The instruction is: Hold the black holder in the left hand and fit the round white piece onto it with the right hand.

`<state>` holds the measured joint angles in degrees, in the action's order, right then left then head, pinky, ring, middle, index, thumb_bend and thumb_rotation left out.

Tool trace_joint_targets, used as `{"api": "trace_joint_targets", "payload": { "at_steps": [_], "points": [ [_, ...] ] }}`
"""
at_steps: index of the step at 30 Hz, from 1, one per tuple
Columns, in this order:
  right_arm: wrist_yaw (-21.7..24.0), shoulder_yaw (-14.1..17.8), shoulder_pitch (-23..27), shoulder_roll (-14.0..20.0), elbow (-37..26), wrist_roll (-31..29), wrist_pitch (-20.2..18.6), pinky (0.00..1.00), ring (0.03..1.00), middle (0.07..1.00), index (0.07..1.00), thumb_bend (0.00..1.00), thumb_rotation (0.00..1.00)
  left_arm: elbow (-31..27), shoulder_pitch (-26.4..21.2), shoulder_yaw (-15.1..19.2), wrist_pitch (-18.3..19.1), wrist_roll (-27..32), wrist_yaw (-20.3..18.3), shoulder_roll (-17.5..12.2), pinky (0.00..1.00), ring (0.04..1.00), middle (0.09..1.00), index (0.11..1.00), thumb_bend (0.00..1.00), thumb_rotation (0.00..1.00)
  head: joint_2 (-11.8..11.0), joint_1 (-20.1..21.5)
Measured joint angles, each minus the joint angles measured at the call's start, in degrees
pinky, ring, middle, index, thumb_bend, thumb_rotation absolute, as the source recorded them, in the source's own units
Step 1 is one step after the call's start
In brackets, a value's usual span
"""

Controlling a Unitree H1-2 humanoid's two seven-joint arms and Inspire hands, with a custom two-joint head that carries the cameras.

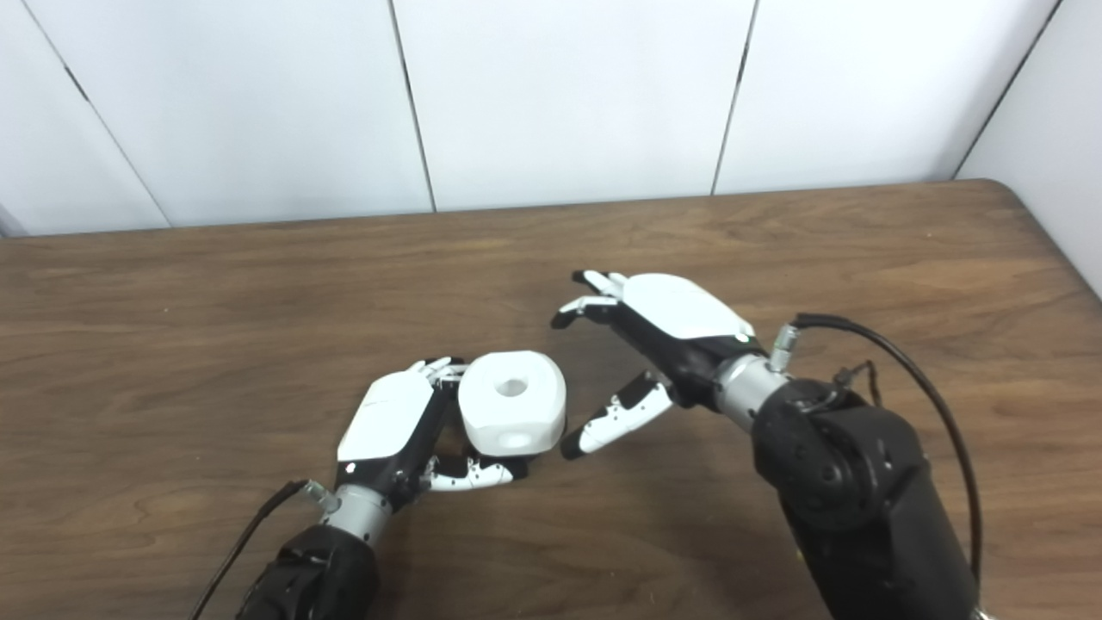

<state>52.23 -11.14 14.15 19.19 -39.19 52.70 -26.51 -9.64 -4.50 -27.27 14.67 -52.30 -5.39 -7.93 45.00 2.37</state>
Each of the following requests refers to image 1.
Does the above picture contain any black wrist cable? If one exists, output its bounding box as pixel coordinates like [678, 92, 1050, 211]
[188, 480, 341, 620]
[769, 313, 984, 595]

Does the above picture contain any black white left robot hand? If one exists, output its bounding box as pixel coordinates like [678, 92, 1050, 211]
[336, 356, 517, 509]

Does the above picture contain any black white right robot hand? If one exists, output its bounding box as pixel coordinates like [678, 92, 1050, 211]
[551, 270, 767, 461]

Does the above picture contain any round white plastic piece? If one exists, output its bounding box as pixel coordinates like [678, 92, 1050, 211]
[457, 351, 568, 457]

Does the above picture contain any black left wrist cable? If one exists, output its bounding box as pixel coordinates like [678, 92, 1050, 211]
[188, 480, 341, 620]

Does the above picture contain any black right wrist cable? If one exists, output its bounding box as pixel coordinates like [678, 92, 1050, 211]
[769, 313, 984, 595]

